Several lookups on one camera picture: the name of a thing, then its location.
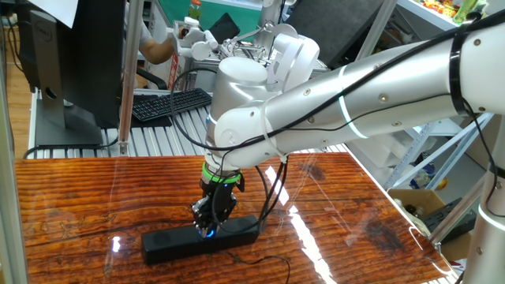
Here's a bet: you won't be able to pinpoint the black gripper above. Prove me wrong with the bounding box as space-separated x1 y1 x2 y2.
191 179 245 238

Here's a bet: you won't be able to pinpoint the bare person forearm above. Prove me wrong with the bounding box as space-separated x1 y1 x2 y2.
138 37 177 65

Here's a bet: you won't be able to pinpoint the white rounded robot base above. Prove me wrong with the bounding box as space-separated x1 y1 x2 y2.
266 23 320 92

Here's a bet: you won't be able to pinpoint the black speaker bar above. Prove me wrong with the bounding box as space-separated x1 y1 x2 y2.
140 215 264 265

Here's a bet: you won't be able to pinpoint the wood grain table mat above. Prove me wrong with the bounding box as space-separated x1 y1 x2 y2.
14 152 458 284

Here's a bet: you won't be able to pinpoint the black keyboard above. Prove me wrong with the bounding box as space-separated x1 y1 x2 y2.
131 87 214 122

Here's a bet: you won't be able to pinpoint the silver metal case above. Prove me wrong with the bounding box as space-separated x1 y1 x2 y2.
183 54 220 92

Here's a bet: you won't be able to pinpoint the white carton red print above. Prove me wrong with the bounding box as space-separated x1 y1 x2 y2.
167 54 181 91

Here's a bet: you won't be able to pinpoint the black chair armrest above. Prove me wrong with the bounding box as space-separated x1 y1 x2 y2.
136 67 169 91

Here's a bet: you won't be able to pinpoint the white foam packing slab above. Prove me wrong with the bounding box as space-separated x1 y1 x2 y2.
342 137 403 186

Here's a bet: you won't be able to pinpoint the white haptic control device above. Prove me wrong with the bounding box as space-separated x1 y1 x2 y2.
165 15 277 60

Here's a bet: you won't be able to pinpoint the black tablet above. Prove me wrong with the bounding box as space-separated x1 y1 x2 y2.
208 12 241 40

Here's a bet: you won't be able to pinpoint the person's arm grey sleeve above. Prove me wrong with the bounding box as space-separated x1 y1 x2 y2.
133 19 154 47

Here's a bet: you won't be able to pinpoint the black computer monitor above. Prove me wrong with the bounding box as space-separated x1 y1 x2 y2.
15 0 126 129

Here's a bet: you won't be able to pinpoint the brown cardboard box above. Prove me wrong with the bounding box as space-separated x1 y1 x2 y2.
388 188 481 263

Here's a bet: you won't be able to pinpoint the green drink bottle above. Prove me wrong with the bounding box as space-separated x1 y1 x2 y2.
187 0 203 19

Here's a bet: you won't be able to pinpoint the grey monitor stand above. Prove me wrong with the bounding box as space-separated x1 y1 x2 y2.
29 9 104 149

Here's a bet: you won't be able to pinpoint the black flat device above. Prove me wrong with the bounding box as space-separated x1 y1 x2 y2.
421 196 478 240

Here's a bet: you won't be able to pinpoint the dark grey foam panel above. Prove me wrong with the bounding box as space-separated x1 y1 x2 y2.
283 0 386 68

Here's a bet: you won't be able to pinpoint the white paper sheet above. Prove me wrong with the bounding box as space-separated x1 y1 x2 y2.
27 0 79 29

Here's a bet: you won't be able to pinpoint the white shelving rack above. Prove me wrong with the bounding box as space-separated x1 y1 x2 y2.
382 0 494 190

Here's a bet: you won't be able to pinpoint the colourful snack packs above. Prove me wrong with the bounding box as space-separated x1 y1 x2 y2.
424 0 455 17

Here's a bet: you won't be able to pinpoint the thin black speaker cable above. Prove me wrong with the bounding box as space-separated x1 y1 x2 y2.
224 250 292 284

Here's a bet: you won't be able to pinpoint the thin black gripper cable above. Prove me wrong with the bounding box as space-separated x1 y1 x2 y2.
252 155 289 234

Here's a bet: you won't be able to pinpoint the thick black camera cable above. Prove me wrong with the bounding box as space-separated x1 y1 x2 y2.
169 9 505 153

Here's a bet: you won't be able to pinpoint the black monitor cable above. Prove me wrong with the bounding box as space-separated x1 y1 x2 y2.
23 136 119 159

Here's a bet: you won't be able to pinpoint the aluminium frame post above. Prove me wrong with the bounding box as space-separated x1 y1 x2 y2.
428 177 488 245
117 0 144 157
0 58 28 284

